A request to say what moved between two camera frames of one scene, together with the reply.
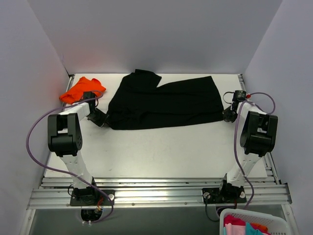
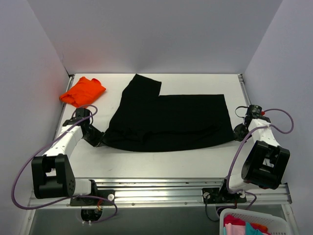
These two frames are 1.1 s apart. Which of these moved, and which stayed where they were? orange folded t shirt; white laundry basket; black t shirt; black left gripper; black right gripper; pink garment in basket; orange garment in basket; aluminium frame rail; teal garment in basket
Moved: black right gripper; black left gripper; black t shirt
Stayed: teal garment in basket; orange folded t shirt; aluminium frame rail; pink garment in basket; white laundry basket; orange garment in basket
